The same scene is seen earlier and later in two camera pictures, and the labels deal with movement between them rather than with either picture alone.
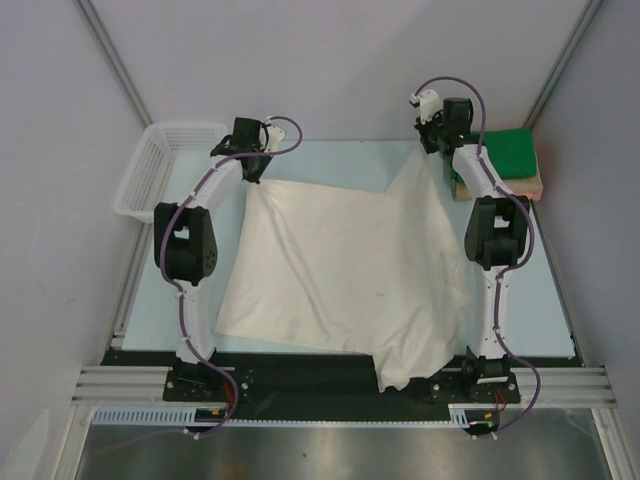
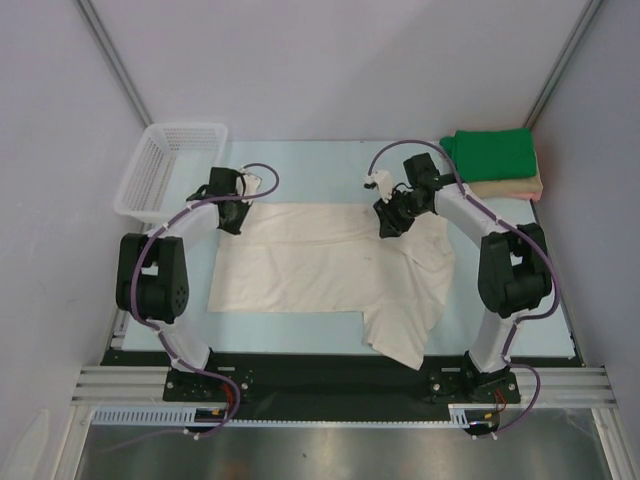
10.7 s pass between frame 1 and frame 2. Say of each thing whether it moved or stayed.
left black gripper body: moved
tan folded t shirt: stayed
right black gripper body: moved
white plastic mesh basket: stayed
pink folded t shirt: stayed
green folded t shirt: stayed
